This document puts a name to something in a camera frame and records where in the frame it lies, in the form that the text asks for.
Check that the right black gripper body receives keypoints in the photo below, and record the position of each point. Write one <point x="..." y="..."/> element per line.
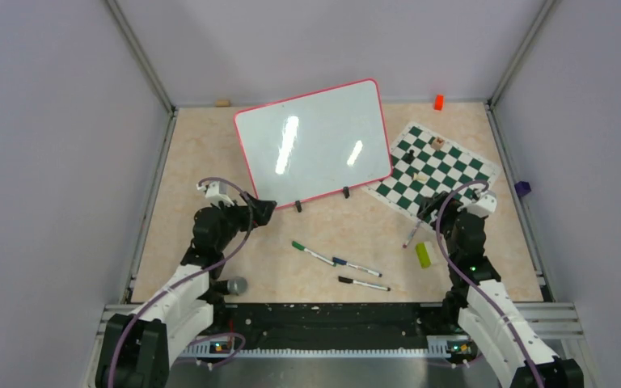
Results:
<point x="449" y="209"/>

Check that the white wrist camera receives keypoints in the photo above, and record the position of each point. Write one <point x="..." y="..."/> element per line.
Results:
<point x="215" y="193"/>
<point x="484" y="203"/>

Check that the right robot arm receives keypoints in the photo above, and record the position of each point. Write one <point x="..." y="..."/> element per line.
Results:
<point x="479" y="304"/>

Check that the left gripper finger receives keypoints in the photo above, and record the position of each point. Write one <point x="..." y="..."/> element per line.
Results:
<point x="261" y="219"/>
<point x="258" y="207"/>

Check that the cream chess piece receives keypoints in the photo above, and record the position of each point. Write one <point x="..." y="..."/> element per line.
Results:
<point x="420" y="177"/>

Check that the purple toy block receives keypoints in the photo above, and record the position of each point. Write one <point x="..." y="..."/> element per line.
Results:
<point x="522" y="188"/>

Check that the black grey microphone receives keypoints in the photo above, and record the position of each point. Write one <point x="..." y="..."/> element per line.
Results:
<point x="233" y="286"/>

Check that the black capped marker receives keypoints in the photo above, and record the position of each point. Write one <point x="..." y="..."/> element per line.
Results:
<point x="350" y="281"/>

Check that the white board with pink frame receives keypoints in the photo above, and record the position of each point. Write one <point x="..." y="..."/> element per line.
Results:
<point x="316" y="144"/>

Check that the small cork piece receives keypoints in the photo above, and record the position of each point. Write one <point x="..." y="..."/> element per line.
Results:
<point x="222" y="103"/>

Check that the green white toy brick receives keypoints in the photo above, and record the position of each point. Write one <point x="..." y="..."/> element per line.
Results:
<point x="425" y="254"/>

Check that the green white chessboard mat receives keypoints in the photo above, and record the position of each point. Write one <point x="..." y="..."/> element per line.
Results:
<point x="454" y="165"/>

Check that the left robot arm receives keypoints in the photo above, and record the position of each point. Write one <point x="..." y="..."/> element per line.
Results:
<point x="140" y="347"/>

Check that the orange toy block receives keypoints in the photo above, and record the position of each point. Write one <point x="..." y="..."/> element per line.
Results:
<point x="439" y="102"/>

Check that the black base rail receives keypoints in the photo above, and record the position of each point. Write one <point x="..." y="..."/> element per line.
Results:
<point x="335" y="326"/>

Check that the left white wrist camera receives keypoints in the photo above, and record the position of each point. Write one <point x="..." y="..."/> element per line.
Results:
<point x="215" y="193"/>

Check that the wooden cube chess piece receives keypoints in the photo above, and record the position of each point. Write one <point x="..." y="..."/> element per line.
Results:
<point x="438" y="143"/>

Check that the pink purple marker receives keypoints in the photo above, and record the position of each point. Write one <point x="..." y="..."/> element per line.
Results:
<point x="411" y="234"/>

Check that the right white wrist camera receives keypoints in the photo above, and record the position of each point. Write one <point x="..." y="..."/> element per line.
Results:
<point x="484" y="203"/>

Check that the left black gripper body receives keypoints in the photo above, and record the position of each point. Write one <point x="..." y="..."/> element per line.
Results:
<point x="234" y="217"/>

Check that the green capped marker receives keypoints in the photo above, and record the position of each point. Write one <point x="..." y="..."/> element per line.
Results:
<point x="316" y="255"/>

